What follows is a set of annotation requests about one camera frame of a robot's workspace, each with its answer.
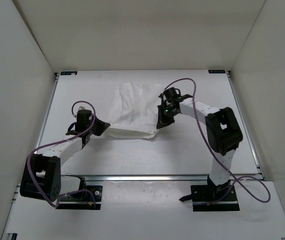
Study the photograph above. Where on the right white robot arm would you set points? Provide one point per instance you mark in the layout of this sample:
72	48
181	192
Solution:
223	133

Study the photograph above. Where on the blue corner label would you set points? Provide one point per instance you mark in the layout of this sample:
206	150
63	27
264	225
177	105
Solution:
68	73
216	71

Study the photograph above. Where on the left blue corner label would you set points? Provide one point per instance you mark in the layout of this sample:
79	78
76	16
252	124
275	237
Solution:
68	73

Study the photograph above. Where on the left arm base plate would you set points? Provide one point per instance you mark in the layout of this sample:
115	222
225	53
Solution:
83	200

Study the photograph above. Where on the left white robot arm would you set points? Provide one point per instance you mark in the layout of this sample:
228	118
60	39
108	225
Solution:
42	177

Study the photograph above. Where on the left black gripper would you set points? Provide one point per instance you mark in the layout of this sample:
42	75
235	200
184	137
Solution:
102	126

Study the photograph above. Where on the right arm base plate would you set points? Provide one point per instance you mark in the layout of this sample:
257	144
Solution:
204	201

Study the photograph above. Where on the white skirt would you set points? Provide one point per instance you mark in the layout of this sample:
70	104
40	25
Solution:
133	111

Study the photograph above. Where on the right blue corner label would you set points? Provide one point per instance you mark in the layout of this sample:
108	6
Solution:
216	71

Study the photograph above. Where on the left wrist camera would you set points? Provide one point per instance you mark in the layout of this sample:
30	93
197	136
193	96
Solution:
79	109

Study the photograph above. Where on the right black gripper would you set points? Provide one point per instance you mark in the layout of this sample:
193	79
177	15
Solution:
163	121

